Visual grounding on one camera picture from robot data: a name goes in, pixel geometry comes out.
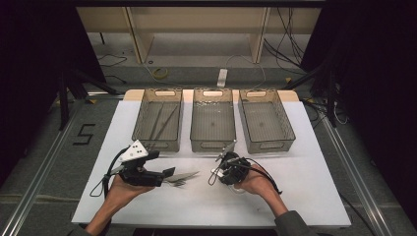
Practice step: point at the translucent grey plastic bin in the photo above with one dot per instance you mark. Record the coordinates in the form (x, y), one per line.
(159, 126)
(213, 126)
(265, 126)

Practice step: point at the light wooden shelf unit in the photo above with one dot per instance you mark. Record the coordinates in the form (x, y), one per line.
(196, 23)

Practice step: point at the aluminium floor rail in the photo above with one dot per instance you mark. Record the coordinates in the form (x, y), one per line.
(36, 183)
(357, 177)

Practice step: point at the person's left hand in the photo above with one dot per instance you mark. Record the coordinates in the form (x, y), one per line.
(121, 196)

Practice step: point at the white power strip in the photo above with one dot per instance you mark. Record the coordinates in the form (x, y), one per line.
(222, 77)

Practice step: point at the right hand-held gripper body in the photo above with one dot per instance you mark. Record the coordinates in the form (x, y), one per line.
(236, 170)

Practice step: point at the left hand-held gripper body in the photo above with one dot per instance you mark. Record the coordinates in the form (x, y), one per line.
(134, 152)

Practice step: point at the person's right hand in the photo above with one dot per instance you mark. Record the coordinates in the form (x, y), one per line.
(259, 185)

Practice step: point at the black metal stand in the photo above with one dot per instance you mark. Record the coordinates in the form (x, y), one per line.
(331, 98)
(64, 98)

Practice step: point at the silver metal chopstick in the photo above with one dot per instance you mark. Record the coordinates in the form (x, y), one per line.
(165, 124)
(156, 123)

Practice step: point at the silver metal fork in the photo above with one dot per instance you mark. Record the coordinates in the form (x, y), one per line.
(179, 184)

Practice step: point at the yellow tape roll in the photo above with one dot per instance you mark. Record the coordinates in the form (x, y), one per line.
(160, 73)

